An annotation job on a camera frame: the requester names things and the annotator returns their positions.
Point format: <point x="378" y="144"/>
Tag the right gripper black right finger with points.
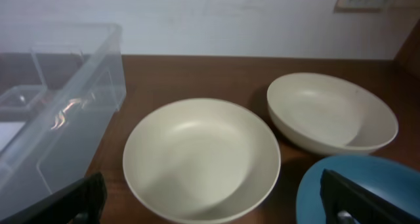
<point x="344" y="201"/>

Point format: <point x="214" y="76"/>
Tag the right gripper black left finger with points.
<point x="80" y="202"/>

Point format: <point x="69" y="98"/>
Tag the dark blue bowl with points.
<point x="394" y="182"/>

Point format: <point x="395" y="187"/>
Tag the cream bowl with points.
<point x="326" y="115"/>
<point x="201" y="161"/>

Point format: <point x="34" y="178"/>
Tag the clear plastic storage bin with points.
<point x="60" y="86"/>

